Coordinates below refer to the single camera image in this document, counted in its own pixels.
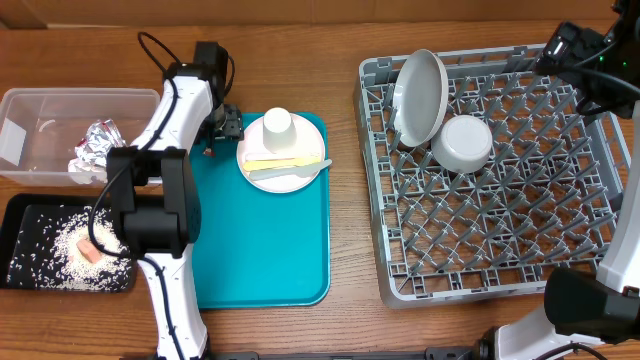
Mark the orange food cube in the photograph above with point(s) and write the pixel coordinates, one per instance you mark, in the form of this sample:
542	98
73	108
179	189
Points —
88	251

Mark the yellow plastic fork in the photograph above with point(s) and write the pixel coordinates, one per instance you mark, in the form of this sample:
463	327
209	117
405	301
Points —
256	165

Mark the grey round plate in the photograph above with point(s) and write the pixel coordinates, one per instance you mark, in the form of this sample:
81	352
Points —
420	98

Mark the silver foil wrapper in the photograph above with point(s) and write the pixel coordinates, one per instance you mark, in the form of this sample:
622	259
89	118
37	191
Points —
100	138

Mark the grey plastic dishwasher rack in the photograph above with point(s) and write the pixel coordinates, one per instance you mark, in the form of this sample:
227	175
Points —
548	196

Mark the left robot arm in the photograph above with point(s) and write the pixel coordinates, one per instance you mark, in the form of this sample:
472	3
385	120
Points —
154	203

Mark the white paper cup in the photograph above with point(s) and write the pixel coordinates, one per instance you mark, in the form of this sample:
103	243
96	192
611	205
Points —
279	132

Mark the clear plastic bin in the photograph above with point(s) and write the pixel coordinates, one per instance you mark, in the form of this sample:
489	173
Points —
40	127

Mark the teal plastic tray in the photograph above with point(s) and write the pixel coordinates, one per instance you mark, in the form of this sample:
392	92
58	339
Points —
258	248

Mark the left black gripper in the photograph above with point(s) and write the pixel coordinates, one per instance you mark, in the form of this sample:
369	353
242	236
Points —
234	128

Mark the white napkin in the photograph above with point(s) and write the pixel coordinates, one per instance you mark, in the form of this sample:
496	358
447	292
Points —
84	173

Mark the white rice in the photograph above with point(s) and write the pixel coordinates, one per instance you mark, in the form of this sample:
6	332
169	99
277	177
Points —
45	256

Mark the black plastic tray bin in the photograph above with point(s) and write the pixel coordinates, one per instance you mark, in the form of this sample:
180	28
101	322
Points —
14	213

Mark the light grey plastic knife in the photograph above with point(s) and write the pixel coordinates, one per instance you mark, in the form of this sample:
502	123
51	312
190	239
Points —
300	171

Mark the red sauce packet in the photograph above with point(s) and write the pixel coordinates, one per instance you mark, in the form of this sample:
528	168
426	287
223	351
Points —
208	151

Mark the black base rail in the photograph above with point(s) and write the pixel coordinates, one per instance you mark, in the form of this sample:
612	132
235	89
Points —
435	353

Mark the pink round plate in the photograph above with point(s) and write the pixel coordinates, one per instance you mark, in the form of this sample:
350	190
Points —
309	139

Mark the white small bowl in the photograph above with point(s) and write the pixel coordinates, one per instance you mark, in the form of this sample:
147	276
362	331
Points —
462	144

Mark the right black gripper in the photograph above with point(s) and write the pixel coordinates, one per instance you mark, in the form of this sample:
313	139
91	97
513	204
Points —
579	41

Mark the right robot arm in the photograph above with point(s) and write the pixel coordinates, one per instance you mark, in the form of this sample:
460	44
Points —
582	311

